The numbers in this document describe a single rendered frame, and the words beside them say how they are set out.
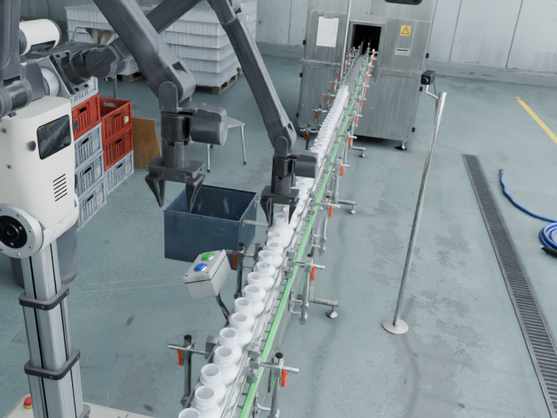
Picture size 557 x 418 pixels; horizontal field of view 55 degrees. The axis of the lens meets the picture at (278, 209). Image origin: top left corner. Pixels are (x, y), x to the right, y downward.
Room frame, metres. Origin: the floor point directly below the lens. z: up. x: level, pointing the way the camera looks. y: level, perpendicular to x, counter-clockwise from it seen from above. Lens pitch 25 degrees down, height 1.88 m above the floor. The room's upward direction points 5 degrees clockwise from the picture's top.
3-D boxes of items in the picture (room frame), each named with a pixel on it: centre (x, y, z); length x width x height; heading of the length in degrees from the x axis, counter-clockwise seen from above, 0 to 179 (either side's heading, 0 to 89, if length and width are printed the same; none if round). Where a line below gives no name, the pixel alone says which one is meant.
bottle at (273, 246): (1.31, 0.01, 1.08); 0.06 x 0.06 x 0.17
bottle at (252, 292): (1.08, 0.05, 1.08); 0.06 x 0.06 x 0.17
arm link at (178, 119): (1.02, 0.21, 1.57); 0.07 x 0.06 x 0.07; 81
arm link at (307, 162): (1.42, -0.04, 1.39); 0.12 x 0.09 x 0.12; 80
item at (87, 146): (3.62, 1.60, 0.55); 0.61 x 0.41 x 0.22; 178
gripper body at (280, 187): (1.42, 0.00, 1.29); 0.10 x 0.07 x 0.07; 80
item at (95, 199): (3.62, 1.60, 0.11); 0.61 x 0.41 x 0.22; 176
